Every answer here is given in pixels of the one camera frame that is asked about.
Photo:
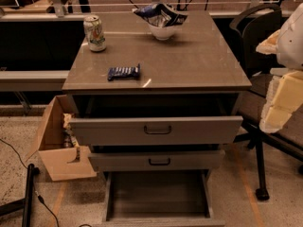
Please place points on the grey middle drawer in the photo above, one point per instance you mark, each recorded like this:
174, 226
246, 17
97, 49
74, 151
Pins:
152, 161

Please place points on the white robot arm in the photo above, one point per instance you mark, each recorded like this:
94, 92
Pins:
295, 22

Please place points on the black office chair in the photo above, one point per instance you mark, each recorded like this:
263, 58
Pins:
250, 28

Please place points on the grey bottom drawer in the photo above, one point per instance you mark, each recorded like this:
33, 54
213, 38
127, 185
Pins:
158, 199

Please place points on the white bowl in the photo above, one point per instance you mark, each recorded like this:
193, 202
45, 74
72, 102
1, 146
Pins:
162, 33

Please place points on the open cardboard box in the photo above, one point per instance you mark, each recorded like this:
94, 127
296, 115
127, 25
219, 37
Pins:
61, 163

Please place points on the blue snack bar wrapper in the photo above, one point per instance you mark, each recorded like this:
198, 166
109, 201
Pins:
123, 72

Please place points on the grey drawer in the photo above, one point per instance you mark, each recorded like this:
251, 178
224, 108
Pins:
156, 130
152, 161
158, 199

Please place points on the grey drawer cabinet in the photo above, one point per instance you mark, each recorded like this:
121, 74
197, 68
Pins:
191, 74

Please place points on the foam padded gripper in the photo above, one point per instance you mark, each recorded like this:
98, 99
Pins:
292, 40

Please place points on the grey top drawer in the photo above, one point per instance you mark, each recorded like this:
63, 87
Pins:
156, 130

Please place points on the black stand leg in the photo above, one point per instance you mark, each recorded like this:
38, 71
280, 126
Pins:
25, 203

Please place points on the green white soda can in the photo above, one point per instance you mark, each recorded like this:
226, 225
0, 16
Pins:
94, 33

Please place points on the blue white chip bag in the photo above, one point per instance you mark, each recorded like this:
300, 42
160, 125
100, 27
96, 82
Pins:
161, 15

